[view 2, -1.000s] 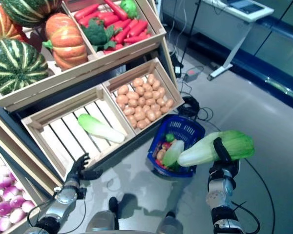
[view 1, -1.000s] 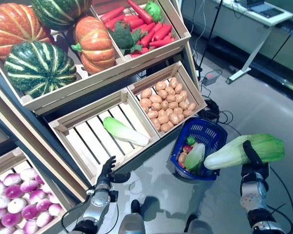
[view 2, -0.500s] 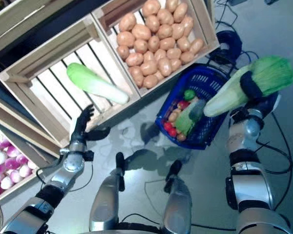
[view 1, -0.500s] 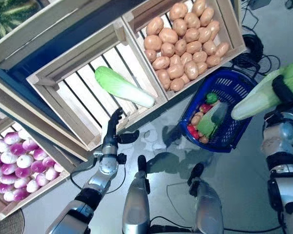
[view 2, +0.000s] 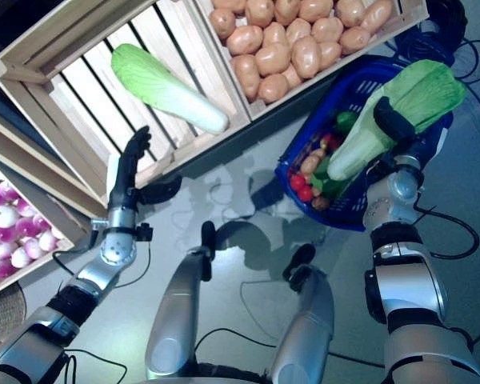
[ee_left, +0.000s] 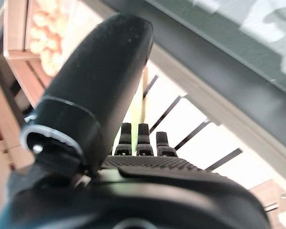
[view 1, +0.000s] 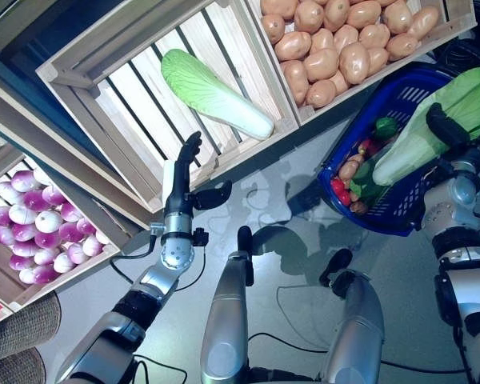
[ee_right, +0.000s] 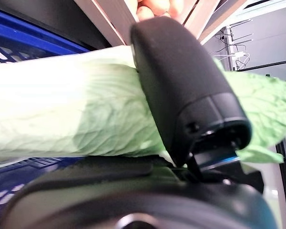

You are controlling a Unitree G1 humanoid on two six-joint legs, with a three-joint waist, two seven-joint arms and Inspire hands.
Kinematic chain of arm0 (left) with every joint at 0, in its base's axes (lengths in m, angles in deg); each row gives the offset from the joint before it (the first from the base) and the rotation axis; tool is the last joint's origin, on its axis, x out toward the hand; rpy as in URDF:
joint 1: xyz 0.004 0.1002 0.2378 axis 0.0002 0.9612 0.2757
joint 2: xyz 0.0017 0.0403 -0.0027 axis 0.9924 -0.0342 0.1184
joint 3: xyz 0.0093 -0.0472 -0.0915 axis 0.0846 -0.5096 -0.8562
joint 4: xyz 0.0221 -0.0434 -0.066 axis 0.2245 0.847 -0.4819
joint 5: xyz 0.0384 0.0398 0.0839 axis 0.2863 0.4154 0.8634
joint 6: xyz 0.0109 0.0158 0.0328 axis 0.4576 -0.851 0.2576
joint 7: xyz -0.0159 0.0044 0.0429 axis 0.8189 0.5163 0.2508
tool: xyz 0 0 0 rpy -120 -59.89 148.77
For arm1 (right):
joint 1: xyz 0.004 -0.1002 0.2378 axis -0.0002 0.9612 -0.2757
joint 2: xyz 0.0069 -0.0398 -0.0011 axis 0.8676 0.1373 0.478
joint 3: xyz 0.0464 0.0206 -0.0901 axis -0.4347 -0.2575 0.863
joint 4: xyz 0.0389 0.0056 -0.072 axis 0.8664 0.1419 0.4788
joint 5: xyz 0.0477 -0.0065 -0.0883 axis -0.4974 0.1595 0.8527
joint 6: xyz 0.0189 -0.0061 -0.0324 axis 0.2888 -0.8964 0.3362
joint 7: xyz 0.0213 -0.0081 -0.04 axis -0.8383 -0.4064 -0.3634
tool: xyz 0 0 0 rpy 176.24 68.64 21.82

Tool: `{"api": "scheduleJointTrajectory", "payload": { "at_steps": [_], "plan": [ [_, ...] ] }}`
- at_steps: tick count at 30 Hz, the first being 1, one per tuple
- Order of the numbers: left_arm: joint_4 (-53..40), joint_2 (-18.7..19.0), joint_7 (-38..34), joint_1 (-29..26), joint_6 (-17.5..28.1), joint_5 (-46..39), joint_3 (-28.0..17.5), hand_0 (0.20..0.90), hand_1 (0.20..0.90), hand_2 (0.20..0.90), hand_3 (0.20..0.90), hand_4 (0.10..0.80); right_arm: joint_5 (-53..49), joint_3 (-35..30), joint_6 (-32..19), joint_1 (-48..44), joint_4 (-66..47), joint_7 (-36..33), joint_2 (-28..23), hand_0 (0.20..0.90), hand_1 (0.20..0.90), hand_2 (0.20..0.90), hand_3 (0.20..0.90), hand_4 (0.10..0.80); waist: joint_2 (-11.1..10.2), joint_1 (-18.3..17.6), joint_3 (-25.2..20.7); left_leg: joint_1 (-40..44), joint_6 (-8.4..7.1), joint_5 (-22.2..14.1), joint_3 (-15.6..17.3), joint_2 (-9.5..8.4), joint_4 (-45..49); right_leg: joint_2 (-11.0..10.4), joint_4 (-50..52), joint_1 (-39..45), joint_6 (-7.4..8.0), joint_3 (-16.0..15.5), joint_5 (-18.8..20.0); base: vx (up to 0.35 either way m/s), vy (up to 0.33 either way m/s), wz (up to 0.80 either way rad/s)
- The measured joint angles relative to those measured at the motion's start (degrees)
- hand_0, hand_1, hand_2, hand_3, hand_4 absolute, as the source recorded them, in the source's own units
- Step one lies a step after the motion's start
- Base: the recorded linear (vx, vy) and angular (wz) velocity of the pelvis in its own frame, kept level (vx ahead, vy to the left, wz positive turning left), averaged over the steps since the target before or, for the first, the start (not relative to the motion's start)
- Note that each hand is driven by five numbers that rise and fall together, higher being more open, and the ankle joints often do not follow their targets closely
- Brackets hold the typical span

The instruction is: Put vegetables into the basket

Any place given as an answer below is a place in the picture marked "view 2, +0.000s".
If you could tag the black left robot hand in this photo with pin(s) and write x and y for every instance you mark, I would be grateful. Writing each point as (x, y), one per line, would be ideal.
(128, 172)

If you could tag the wooden crate with turnips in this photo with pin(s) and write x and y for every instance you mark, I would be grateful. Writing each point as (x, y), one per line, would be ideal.
(32, 269)

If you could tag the purple white turnip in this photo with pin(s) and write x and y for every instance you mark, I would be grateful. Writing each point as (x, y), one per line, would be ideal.
(48, 240)
(0, 269)
(26, 227)
(4, 216)
(22, 256)
(26, 208)
(2, 251)
(8, 190)
(42, 222)
(2, 234)
(34, 248)

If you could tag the wooden display shelf rack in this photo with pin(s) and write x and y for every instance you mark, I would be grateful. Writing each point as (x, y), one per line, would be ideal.
(44, 180)

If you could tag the empty slatted wooden crate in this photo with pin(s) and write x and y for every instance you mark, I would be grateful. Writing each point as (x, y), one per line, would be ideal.
(56, 128)

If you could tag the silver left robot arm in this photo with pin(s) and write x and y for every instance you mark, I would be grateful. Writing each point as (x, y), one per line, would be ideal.
(118, 246)

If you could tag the dark robot torso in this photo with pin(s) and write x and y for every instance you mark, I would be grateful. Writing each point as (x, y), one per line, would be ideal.
(208, 374)

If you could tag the small green bell pepper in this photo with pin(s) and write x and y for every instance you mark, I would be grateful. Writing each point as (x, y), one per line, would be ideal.
(346, 120)

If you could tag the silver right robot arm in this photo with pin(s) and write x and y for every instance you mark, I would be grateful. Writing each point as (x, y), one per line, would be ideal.
(412, 288)

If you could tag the napa cabbage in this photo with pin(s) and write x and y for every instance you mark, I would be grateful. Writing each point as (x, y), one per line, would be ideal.
(164, 88)
(424, 84)

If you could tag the small brown potato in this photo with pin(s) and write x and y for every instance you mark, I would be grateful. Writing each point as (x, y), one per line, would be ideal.
(320, 203)

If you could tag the tan sweet potato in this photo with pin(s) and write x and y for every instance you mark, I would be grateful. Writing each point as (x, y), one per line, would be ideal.
(310, 162)

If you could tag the blue plastic shopping basket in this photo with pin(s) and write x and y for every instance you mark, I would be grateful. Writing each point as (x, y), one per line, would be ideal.
(344, 214)

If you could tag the red tomato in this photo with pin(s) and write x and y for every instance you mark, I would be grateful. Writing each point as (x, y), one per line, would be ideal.
(305, 194)
(298, 182)

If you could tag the wooden crate with potatoes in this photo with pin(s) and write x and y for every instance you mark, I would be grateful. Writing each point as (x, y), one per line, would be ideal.
(336, 70)

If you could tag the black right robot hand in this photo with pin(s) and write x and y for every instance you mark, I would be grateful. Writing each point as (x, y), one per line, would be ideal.
(396, 124)

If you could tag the silver left robot leg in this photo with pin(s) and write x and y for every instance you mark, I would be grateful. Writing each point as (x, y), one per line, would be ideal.
(172, 312)

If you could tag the red pepper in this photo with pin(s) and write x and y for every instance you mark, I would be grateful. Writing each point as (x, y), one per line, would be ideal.
(330, 142)

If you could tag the dark green leafy vegetable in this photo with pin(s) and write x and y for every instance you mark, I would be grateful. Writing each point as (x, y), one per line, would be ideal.
(326, 178)

